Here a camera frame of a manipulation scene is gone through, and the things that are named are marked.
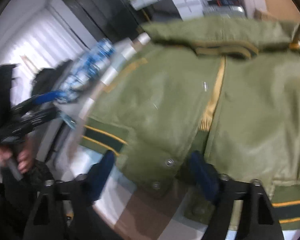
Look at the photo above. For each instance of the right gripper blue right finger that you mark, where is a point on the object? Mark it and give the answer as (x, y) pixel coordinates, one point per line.
(205, 175)

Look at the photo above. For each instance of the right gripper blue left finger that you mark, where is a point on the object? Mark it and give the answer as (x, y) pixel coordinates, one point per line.
(98, 175)

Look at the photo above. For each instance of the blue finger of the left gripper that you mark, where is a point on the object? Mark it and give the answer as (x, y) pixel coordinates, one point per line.
(48, 97)

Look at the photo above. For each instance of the green varsity jacket mustard sleeves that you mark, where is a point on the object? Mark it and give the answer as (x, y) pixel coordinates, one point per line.
(226, 87)

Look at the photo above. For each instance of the person's left hand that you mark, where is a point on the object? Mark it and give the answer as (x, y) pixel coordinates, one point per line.
(24, 158)

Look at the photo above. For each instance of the checkered bed sheet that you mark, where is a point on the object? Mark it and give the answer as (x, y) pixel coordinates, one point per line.
(130, 209)

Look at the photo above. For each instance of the white window curtain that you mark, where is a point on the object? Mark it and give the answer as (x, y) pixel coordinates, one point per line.
(43, 41)

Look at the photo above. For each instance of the black tall cabinet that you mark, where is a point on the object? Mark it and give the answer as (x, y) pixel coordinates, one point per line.
(112, 19)

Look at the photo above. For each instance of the grey plastic storage crate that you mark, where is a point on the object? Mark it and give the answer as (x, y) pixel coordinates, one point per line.
(229, 8)

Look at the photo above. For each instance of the wooden door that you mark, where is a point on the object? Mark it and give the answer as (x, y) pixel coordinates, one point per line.
(284, 10)

